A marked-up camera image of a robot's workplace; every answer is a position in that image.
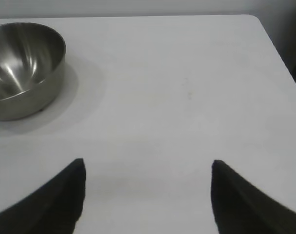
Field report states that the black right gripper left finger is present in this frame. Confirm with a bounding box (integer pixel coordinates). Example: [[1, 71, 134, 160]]
[[0, 158, 86, 234]]

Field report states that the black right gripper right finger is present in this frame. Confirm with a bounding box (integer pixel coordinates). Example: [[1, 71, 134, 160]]
[[210, 159, 296, 234]]

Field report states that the stainless steel mixing bowl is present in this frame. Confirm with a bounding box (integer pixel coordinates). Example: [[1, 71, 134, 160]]
[[0, 22, 67, 121]]

